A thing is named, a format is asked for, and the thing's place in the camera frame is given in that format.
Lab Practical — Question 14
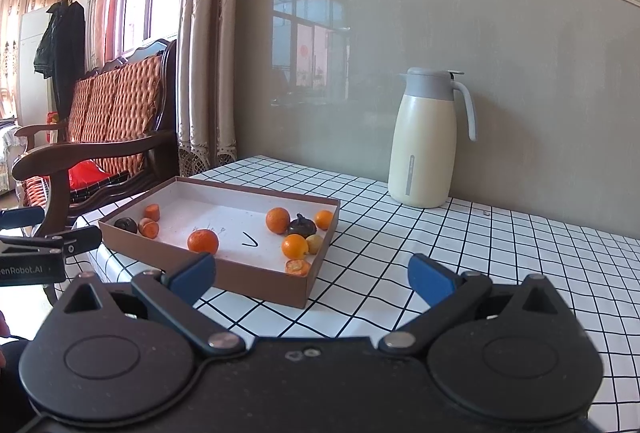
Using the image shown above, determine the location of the dark purple mangosteen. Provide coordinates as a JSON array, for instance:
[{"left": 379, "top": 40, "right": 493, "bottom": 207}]
[{"left": 287, "top": 213, "right": 318, "bottom": 237}]

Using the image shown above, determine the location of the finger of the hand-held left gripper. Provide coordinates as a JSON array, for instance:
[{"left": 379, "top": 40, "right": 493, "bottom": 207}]
[
  {"left": 0, "top": 207, "right": 46, "bottom": 230},
  {"left": 0, "top": 225, "right": 103, "bottom": 259}
]

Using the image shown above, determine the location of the orange woven sofa cushion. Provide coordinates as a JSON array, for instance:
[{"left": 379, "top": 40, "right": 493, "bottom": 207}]
[{"left": 22, "top": 53, "right": 163, "bottom": 208}]

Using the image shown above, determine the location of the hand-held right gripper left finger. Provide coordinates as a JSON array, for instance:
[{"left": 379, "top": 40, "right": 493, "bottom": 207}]
[{"left": 60, "top": 252, "right": 247, "bottom": 356}]

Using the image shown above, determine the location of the red bag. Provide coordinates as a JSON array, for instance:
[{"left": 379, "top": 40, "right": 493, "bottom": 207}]
[{"left": 68, "top": 159, "right": 113, "bottom": 190}]

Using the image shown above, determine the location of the brown cardboard box white inside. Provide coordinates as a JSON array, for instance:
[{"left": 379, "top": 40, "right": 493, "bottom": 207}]
[{"left": 97, "top": 176, "right": 342, "bottom": 310}]

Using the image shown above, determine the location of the beige lace-hem curtain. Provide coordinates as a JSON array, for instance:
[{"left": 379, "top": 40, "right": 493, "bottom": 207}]
[{"left": 176, "top": 0, "right": 246, "bottom": 178}]

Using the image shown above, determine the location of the black jacket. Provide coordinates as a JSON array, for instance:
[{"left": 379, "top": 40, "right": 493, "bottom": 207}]
[{"left": 34, "top": 0, "right": 86, "bottom": 121}]

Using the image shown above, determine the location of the orange tangerine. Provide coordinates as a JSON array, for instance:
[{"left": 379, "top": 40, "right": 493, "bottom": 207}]
[
  {"left": 265, "top": 207, "right": 291, "bottom": 235},
  {"left": 187, "top": 229, "right": 220, "bottom": 256}
]

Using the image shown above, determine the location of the dark wooden sofa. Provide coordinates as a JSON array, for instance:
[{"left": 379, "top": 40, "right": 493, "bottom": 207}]
[{"left": 12, "top": 39, "right": 181, "bottom": 264}]

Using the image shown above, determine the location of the cream thermos jug grey lid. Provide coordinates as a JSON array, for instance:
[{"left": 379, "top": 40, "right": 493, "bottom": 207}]
[{"left": 388, "top": 67, "right": 478, "bottom": 208}]

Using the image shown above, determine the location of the white cabinet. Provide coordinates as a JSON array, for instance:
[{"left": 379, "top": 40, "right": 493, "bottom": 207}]
[{"left": 17, "top": 8, "right": 53, "bottom": 128}]

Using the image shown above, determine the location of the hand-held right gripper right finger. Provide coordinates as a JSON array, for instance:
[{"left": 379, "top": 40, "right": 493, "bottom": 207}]
[{"left": 377, "top": 254, "right": 566, "bottom": 356}]

